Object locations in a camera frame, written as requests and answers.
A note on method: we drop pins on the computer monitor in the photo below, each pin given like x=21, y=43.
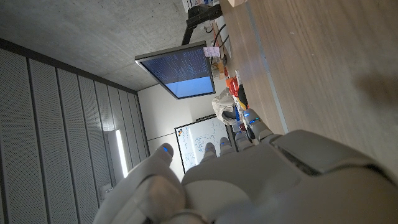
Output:
x=180, y=71

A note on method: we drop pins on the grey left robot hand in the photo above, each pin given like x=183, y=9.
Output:
x=264, y=186

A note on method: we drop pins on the ceiling light strip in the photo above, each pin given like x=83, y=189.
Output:
x=121, y=152

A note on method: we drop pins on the black and orange tool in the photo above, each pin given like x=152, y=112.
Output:
x=243, y=96

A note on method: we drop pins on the red plastic bag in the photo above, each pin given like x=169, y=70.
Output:
x=232, y=86

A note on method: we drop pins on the paper sticky note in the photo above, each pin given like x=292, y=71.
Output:
x=212, y=51

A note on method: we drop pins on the white jacket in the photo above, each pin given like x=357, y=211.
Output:
x=224, y=105

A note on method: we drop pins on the pink square jewelry box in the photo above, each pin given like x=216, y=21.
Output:
x=237, y=2

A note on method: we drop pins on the whiteboard with writing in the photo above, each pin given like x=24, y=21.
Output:
x=199, y=143

